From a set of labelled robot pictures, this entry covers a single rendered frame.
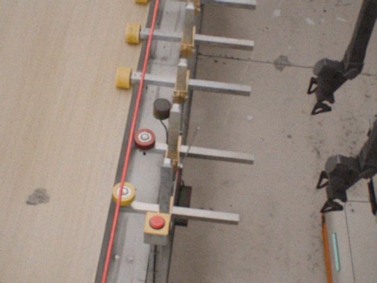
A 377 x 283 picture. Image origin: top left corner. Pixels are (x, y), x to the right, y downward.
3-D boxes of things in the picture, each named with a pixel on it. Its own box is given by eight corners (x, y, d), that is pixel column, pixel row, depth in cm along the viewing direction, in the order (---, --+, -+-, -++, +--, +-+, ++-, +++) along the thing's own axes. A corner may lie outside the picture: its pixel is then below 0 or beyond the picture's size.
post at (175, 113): (175, 182, 284) (181, 102, 246) (174, 189, 282) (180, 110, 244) (166, 181, 284) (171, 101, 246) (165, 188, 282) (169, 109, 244)
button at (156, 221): (164, 219, 210) (165, 215, 208) (162, 230, 207) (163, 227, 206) (151, 217, 210) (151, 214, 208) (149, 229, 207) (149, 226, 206)
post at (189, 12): (188, 85, 313) (195, 1, 275) (187, 91, 311) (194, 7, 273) (180, 84, 313) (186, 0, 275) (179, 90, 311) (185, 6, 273)
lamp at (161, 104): (169, 138, 264) (171, 99, 247) (167, 150, 260) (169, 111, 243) (153, 135, 264) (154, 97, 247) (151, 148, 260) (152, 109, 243)
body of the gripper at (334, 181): (328, 198, 234) (343, 187, 229) (324, 173, 240) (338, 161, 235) (344, 204, 237) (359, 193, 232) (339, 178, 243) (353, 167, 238)
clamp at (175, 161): (181, 144, 276) (181, 136, 272) (177, 173, 268) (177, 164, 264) (166, 142, 276) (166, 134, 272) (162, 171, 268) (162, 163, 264)
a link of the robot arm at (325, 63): (361, 72, 250) (357, 54, 255) (334, 61, 245) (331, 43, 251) (340, 92, 258) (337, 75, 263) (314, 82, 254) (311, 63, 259)
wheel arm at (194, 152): (253, 159, 274) (254, 152, 270) (253, 166, 272) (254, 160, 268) (139, 146, 274) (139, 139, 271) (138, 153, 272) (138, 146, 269)
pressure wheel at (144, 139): (156, 147, 278) (156, 128, 269) (153, 164, 273) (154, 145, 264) (135, 144, 278) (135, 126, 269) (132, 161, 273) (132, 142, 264)
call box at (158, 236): (169, 227, 216) (170, 213, 210) (166, 247, 212) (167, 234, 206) (146, 224, 216) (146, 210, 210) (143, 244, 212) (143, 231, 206)
